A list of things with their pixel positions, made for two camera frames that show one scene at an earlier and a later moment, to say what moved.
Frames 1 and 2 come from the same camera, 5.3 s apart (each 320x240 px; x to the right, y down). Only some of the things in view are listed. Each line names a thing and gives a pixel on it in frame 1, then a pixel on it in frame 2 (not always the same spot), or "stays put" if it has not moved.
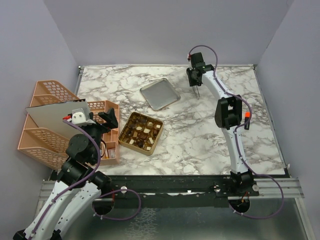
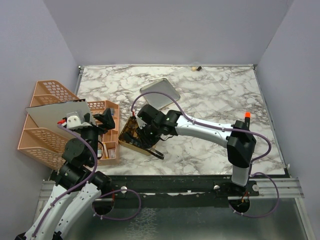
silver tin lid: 160,94 stays put
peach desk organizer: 110,154 stays put
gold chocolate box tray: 141,133 stays put
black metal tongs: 198,94 → 135,140
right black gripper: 192,83 → 148,142
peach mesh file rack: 49,147 stays put
